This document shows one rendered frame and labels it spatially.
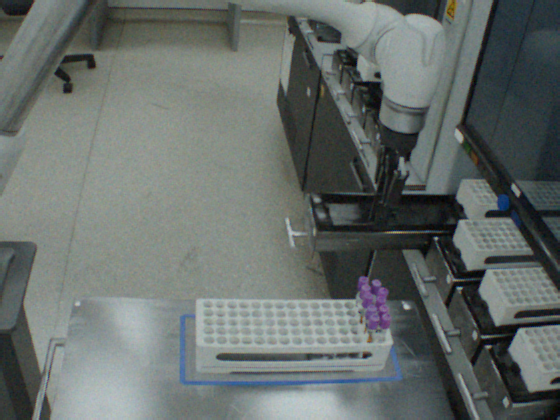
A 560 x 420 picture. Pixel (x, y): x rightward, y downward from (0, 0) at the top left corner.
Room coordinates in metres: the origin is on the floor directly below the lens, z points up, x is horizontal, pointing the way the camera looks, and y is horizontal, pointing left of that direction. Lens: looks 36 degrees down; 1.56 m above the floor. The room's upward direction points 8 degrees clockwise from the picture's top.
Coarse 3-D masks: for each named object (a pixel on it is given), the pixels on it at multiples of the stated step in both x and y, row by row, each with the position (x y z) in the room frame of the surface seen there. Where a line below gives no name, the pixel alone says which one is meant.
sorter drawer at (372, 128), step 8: (368, 112) 1.55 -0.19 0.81; (376, 112) 1.53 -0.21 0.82; (368, 120) 1.53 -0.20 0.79; (376, 120) 1.49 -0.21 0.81; (368, 128) 1.52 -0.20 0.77; (376, 128) 1.46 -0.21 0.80; (368, 136) 1.51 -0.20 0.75; (376, 136) 1.45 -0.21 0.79; (360, 144) 1.45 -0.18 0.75; (376, 144) 1.44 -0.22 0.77; (376, 152) 1.43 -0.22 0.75; (408, 152) 1.44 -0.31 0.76
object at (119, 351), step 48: (96, 336) 0.61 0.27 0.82; (144, 336) 0.63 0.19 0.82; (192, 336) 0.64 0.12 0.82; (96, 384) 0.51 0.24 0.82; (144, 384) 0.53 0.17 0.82; (192, 384) 0.55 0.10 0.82; (240, 384) 0.56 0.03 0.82; (288, 384) 0.57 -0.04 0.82; (336, 384) 0.59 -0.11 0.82; (384, 384) 0.60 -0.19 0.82; (432, 384) 0.60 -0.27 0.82
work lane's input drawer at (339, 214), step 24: (312, 192) 1.10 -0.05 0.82; (312, 216) 1.03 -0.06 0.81; (336, 216) 1.04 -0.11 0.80; (360, 216) 1.05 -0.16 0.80; (408, 216) 1.08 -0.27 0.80; (432, 216) 1.09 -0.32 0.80; (456, 216) 1.10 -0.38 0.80; (288, 240) 1.01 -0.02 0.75; (312, 240) 1.00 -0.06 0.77; (336, 240) 0.98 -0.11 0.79; (360, 240) 1.00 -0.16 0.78; (384, 240) 1.01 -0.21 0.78; (408, 240) 1.02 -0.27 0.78
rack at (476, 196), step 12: (468, 180) 1.17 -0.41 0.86; (480, 180) 1.17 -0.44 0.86; (468, 192) 1.12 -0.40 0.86; (480, 192) 1.13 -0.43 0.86; (492, 192) 1.13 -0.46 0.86; (468, 204) 1.10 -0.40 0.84; (480, 204) 1.07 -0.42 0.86; (492, 204) 1.08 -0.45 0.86; (468, 216) 1.09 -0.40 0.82; (480, 216) 1.07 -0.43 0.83; (492, 216) 1.12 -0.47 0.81; (504, 216) 1.13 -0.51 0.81
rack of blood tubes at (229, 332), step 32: (224, 320) 0.63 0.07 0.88; (256, 320) 0.65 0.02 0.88; (288, 320) 0.65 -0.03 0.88; (320, 320) 0.66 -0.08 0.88; (352, 320) 0.67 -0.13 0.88; (224, 352) 0.58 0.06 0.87; (256, 352) 0.59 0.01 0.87; (288, 352) 0.60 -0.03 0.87; (320, 352) 0.60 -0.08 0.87; (352, 352) 0.64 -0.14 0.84; (384, 352) 0.62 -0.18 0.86
